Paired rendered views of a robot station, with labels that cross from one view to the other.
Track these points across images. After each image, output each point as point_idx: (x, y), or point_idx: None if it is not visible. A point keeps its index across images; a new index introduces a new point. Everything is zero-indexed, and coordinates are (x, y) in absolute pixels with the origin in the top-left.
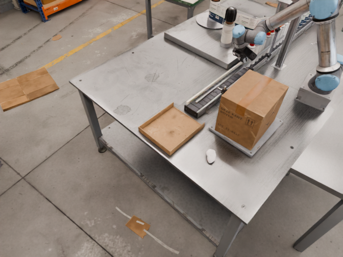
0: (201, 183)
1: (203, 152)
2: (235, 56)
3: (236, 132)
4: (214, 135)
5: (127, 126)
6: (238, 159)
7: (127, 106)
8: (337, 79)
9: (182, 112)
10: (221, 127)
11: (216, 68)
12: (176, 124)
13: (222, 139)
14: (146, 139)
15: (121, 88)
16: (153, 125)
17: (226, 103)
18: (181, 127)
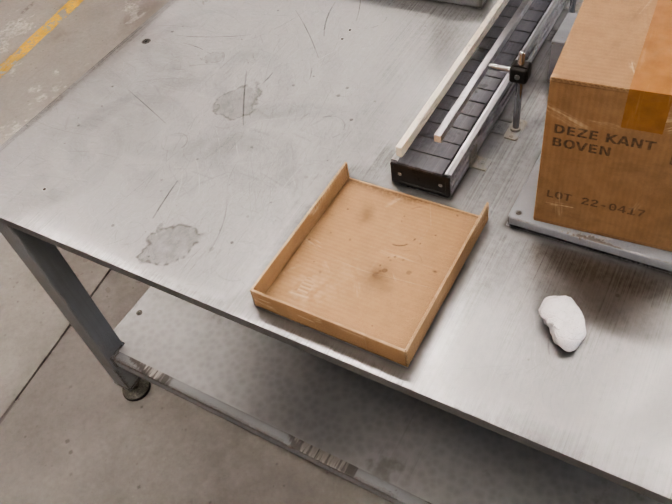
0: (576, 445)
1: (529, 316)
2: None
3: (629, 205)
4: (537, 240)
5: (208, 298)
6: (667, 306)
7: (183, 227)
8: None
9: (392, 191)
10: (561, 204)
11: (442, 13)
12: (386, 238)
13: (576, 248)
14: (296, 330)
15: (141, 168)
16: (301, 267)
17: (577, 103)
18: (407, 244)
